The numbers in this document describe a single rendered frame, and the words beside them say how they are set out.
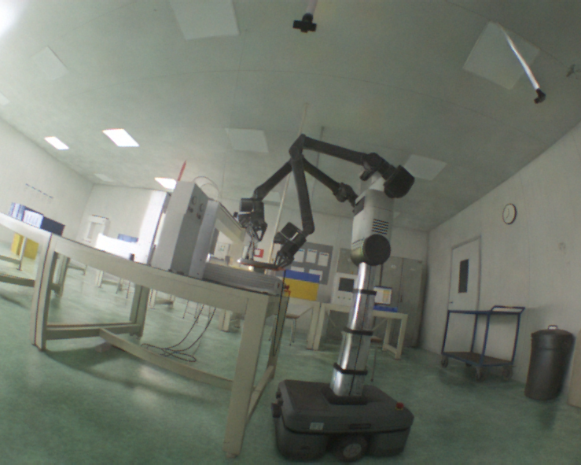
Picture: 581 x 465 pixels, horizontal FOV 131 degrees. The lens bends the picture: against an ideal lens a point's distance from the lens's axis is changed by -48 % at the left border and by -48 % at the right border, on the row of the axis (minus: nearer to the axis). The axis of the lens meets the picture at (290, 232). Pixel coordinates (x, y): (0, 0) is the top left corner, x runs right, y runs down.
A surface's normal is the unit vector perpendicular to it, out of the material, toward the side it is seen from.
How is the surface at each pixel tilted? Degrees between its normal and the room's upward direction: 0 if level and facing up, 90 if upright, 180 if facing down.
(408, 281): 90
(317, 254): 90
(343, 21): 180
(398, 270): 90
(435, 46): 180
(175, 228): 90
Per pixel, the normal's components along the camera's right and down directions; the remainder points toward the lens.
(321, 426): 0.13, -0.22
